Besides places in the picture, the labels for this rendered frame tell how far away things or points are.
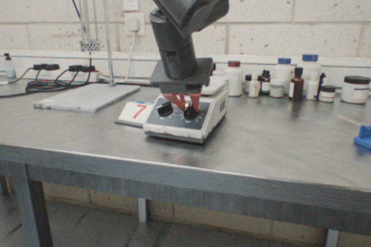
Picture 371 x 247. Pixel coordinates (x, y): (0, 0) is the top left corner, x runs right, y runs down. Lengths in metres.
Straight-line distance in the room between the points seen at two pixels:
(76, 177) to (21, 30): 1.01
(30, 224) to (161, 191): 0.34
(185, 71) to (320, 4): 0.71
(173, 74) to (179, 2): 0.14
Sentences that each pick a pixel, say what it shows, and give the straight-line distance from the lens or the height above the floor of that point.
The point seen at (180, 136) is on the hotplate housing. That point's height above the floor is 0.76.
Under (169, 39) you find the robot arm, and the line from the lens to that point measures 0.41.
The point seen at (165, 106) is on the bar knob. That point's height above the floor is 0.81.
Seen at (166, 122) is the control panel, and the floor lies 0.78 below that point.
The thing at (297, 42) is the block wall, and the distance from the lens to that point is 1.06.
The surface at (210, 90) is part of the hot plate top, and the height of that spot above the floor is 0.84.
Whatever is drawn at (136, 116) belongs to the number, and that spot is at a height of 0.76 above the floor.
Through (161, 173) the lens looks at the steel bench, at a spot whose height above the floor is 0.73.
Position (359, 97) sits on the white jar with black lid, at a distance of 0.93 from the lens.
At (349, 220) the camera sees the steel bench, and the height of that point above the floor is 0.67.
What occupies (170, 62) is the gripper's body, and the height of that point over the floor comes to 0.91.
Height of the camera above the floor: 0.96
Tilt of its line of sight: 17 degrees down
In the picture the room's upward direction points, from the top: straight up
